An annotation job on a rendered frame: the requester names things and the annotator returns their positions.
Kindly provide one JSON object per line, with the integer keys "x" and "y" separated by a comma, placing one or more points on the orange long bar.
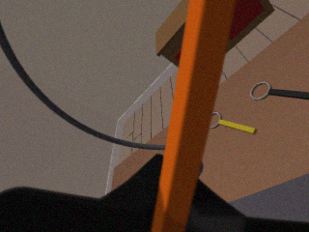
{"x": 206, "y": 34}

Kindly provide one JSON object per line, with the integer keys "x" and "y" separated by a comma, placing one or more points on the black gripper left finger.
{"x": 128, "y": 208}

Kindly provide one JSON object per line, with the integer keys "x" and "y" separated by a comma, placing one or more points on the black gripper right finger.
{"x": 210, "y": 213}

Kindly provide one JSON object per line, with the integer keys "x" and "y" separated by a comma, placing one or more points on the grey loop with yellow handle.
{"x": 233, "y": 125}

